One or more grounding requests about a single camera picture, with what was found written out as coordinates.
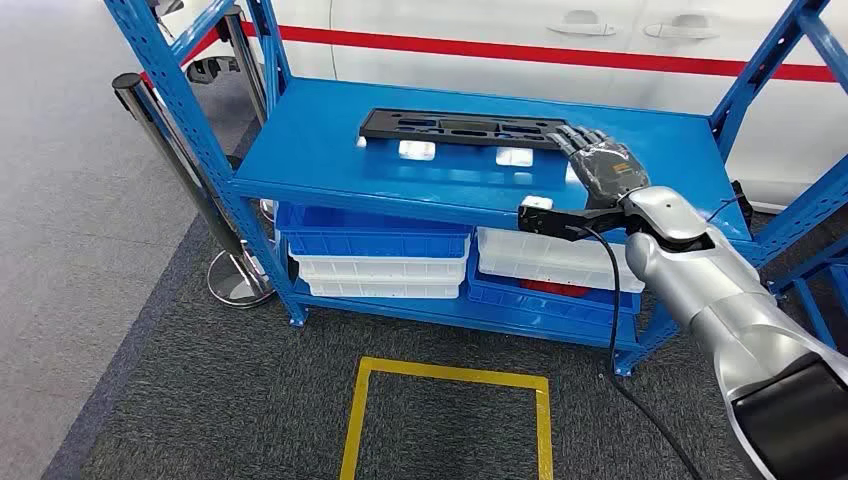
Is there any black plastic panel part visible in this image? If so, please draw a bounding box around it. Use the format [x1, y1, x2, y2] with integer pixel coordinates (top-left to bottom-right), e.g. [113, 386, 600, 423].
[357, 107, 572, 152]

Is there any thin dark wrist wire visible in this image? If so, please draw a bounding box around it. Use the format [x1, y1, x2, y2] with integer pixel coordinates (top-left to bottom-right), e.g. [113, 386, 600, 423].
[704, 195, 745, 224]

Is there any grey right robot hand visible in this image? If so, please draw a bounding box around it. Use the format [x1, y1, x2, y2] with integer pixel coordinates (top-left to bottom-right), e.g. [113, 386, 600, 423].
[547, 124, 651, 208]

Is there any blue plastic bin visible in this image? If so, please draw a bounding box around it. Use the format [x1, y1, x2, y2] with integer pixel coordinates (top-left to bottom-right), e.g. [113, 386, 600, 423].
[274, 201, 473, 260]
[466, 254, 643, 329]

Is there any black device behind rack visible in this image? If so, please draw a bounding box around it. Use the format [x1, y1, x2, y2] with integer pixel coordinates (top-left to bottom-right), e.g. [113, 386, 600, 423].
[728, 180, 755, 231]

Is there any white car door handle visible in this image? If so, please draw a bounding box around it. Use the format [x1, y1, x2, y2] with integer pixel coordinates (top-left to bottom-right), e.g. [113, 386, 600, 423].
[546, 9, 617, 38]
[643, 14, 721, 41]

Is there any black camera cable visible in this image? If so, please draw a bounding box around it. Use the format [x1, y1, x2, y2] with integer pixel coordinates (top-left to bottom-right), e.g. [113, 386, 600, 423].
[568, 223, 705, 480]

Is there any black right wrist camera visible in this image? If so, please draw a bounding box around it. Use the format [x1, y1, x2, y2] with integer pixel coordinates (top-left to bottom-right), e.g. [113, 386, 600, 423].
[517, 194, 627, 244]

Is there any red barrier belt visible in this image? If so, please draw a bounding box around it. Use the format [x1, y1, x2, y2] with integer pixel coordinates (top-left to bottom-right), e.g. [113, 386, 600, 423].
[139, 25, 223, 89]

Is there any chrome stanchion post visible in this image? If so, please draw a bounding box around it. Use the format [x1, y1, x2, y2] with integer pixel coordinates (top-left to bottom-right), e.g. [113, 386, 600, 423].
[111, 72, 248, 266]
[221, 5, 270, 126]

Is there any red item in bin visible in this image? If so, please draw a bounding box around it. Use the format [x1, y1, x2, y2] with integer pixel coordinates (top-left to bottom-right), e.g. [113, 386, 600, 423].
[519, 279, 592, 299]

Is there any blue metal shelf rack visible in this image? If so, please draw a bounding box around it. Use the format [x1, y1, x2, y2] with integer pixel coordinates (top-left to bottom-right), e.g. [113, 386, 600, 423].
[102, 0, 848, 379]

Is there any white car with red stripe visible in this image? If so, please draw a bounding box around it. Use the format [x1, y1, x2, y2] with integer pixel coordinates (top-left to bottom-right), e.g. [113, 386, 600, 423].
[162, 0, 848, 213]

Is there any white plastic bin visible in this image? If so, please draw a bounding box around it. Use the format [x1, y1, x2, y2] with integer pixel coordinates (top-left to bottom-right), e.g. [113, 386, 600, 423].
[476, 227, 645, 294]
[288, 243, 470, 286]
[305, 278, 464, 301]

